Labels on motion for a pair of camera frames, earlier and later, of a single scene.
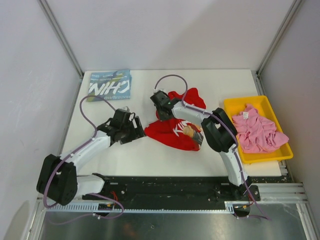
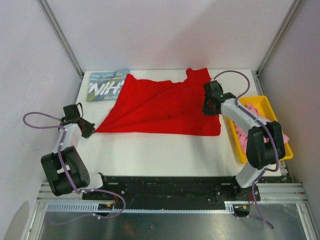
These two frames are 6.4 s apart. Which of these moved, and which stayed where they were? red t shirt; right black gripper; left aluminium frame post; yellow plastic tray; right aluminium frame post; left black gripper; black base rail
Moved: red t shirt; right black gripper; left black gripper
Stayed: yellow plastic tray; right aluminium frame post; black base rail; left aluminium frame post
